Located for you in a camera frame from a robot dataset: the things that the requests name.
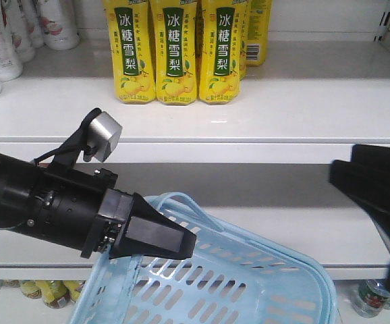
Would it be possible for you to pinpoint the white store shelving unit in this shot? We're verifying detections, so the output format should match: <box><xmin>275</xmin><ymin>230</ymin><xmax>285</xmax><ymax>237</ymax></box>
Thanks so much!
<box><xmin>0</xmin><ymin>1</ymin><xmax>390</xmax><ymax>323</ymax></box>

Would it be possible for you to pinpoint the yellow pear drink bottle middle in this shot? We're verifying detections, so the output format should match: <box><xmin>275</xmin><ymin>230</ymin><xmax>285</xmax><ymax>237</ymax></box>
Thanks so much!
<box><xmin>150</xmin><ymin>0</ymin><xmax>197</xmax><ymax>106</ymax></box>

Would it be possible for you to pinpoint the light blue plastic basket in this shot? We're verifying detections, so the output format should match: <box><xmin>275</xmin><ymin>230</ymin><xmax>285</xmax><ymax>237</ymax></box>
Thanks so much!
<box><xmin>70</xmin><ymin>192</ymin><xmax>337</xmax><ymax>323</ymax></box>

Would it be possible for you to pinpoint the yellow pear drink bottle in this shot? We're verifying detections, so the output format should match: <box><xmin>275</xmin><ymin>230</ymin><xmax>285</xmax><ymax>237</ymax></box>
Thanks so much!
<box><xmin>103</xmin><ymin>1</ymin><xmax>156</xmax><ymax>104</ymax></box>
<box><xmin>150</xmin><ymin>0</ymin><xmax>197</xmax><ymax>106</ymax></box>
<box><xmin>198</xmin><ymin>1</ymin><xmax>247</xmax><ymax>104</ymax></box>

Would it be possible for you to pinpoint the yellow pear drink bottle right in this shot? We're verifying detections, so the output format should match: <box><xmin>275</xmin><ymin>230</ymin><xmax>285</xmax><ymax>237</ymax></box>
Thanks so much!
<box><xmin>198</xmin><ymin>1</ymin><xmax>247</xmax><ymax>104</ymax></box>

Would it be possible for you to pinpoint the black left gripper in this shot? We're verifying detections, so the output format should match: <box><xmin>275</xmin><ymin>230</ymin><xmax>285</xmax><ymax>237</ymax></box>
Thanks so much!
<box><xmin>26</xmin><ymin>162</ymin><xmax>196</xmax><ymax>260</ymax></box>

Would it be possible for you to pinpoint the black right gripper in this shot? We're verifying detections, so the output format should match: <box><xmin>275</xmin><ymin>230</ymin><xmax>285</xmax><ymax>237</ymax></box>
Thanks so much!
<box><xmin>329</xmin><ymin>160</ymin><xmax>390</xmax><ymax>292</ymax></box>

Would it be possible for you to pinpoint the yellow pear drink bottle left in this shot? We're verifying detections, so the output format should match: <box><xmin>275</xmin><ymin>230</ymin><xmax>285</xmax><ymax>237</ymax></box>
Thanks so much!
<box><xmin>103</xmin><ymin>1</ymin><xmax>156</xmax><ymax>104</ymax></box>

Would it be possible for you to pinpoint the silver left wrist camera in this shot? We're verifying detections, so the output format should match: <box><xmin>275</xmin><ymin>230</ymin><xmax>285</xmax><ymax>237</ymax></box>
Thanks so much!
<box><xmin>83</xmin><ymin>108</ymin><xmax>122</xmax><ymax>162</ymax></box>

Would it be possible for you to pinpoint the white peach drink bottle right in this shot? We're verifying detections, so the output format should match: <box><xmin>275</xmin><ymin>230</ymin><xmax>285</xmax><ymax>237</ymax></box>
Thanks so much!
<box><xmin>37</xmin><ymin>0</ymin><xmax>80</xmax><ymax>51</ymax></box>

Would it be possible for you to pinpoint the white peach drink bottle middle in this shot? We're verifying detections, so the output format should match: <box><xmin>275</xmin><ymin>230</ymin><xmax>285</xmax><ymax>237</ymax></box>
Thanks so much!
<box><xmin>0</xmin><ymin>0</ymin><xmax>24</xmax><ymax>82</ymax></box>

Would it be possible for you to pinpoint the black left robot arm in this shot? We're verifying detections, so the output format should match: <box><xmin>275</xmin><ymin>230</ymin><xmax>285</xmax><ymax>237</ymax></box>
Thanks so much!
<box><xmin>0</xmin><ymin>153</ymin><xmax>196</xmax><ymax>260</ymax></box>

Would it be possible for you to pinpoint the yellow lemon tea bottle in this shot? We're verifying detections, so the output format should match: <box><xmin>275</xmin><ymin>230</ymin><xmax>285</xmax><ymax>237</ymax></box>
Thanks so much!
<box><xmin>35</xmin><ymin>280</ymin><xmax>70</xmax><ymax>309</ymax></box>
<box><xmin>20</xmin><ymin>280</ymin><xmax>42</xmax><ymax>299</ymax></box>
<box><xmin>63</xmin><ymin>280</ymin><xmax>85</xmax><ymax>302</ymax></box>

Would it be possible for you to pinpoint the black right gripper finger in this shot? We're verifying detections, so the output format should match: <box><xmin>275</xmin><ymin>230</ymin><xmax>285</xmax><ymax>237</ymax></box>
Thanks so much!
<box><xmin>351</xmin><ymin>144</ymin><xmax>390</xmax><ymax>172</ymax></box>

